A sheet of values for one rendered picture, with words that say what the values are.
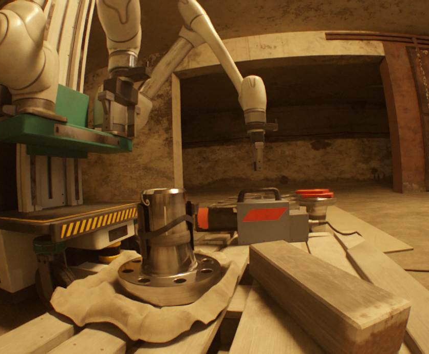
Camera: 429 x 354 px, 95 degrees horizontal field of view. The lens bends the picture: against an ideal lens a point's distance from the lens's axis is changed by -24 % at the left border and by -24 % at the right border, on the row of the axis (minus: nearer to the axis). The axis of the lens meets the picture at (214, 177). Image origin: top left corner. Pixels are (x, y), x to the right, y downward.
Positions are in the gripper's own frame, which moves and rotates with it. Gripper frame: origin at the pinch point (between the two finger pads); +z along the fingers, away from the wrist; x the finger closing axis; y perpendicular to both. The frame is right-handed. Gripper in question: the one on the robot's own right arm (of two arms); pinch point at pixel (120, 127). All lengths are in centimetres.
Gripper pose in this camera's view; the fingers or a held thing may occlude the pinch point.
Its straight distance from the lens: 77.0
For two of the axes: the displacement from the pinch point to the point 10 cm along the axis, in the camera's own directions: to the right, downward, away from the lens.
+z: 0.5, 10.0, 0.0
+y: -9.8, 0.5, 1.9
